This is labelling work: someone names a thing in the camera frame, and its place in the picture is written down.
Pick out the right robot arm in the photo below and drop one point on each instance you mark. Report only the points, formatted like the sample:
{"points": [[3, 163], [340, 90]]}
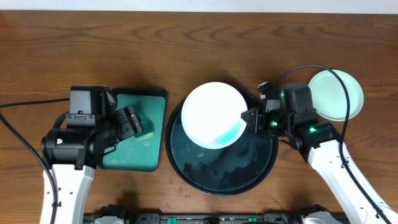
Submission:
{"points": [[288, 112]]}

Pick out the green yellow scrub sponge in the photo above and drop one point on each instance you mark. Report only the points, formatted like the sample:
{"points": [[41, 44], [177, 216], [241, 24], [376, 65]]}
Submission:
{"points": [[147, 124]]}

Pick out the black rectangular water tray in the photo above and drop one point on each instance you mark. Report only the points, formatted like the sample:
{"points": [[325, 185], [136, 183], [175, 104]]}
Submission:
{"points": [[135, 155]]}

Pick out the mint plate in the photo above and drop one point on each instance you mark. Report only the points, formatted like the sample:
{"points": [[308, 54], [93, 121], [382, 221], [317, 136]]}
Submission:
{"points": [[329, 98]]}

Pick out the round black serving tray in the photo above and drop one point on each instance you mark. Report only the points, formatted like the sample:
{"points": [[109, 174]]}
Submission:
{"points": [[228, 171]]}

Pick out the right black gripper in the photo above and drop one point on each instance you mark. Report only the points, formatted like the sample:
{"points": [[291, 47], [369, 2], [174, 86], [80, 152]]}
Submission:
{"points": [[257, 121]]}

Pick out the white plate with green stain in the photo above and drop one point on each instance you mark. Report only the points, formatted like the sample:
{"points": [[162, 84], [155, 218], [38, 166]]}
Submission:
{"points": [[211, 115]]}

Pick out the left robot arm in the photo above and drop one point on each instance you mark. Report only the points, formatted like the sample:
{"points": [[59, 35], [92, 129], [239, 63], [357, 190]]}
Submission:
{"points": [[76, 144]]}

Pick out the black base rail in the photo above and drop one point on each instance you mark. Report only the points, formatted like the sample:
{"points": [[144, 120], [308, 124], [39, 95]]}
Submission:
{"points": [[118, 214]]}

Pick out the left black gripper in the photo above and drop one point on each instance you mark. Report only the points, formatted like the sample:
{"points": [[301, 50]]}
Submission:
{"points": [[129, 121]]}

